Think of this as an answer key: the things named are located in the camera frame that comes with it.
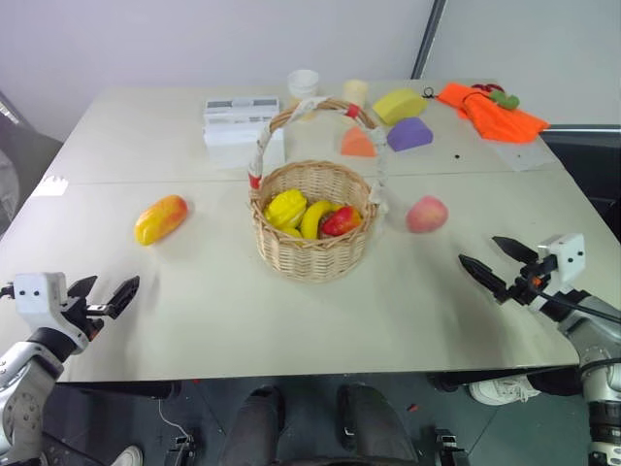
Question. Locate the yellow foam block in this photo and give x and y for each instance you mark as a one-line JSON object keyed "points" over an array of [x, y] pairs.
{"points": [[399, 106]]}

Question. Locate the white paper cup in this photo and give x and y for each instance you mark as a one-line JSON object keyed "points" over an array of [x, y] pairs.
{"points": [[303, 85]]}

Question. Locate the orange yellow toy mango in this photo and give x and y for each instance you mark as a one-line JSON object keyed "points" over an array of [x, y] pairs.
{"points": [[160, 219]]}

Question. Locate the orange cloth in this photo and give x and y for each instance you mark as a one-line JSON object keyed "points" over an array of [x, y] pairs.
{"points": [[500, 121]]}

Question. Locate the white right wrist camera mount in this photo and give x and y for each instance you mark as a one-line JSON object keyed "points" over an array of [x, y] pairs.
{"points": [[570, 257]]}

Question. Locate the pink toy peach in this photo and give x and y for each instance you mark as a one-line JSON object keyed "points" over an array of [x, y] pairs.
{"points": [[427, 215]]}

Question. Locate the plain white box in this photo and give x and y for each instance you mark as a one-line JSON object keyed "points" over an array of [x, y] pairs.
{"points": [[233, 143]]}

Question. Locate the yellow toy banana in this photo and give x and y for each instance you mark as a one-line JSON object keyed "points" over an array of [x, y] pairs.
{"points": [[313, 218]]}

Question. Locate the yellow toy starfruit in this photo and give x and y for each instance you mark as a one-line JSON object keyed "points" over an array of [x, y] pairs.
{"points": [[286, 208]]}

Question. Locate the red yellow toy apple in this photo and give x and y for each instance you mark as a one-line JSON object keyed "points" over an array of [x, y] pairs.
{"points": [[342, 221]]}

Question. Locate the dark rounded shape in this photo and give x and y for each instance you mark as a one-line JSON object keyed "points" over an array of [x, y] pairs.
{"points": [[259, 427], [376, 427]]}

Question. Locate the red toy piece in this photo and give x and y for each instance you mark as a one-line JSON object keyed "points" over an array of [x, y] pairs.
{"points": [[485, 87]]}

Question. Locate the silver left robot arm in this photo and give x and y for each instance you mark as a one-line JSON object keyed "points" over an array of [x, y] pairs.
{"points": [[24, 388]]}

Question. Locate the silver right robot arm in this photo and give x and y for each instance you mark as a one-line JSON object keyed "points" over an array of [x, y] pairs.
{"points": [[599, 340]]}

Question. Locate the purple foam block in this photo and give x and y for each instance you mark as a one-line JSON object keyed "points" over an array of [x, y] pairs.
{"points": [[410, 134]]}

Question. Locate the green plush toy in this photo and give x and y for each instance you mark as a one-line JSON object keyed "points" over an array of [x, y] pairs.
{"points": [[507, 99]]}

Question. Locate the white sneaker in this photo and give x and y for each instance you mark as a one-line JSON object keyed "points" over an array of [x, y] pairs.
{"points": [[128, 456], [502, 389]]}

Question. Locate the grey metal wall post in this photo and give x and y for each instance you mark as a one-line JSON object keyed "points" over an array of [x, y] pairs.
{"points": [[427, 39]]}

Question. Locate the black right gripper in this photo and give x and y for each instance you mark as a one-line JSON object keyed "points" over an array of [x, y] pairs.
{"points": [[531, 279]]}

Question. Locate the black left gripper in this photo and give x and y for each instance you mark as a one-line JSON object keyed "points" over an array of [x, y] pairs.
{"points": [[92, 324]]}

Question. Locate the orange foam wedge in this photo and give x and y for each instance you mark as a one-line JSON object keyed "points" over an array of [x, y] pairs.
{"points": [[358, 144]]}

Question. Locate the cream cylinder cup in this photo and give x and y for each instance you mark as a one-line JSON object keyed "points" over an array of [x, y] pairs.
{"points": [[355, 91]]}

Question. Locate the white printed box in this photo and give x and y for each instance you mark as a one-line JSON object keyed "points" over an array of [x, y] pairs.
{"points": [[240, 110]]}

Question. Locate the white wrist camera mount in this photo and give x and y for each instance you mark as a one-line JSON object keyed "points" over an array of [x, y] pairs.
{"points": [[570, 257], [36, 296]]}

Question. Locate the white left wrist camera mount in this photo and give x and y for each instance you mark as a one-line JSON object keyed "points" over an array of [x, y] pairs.
{"points": [[36, 296]]}

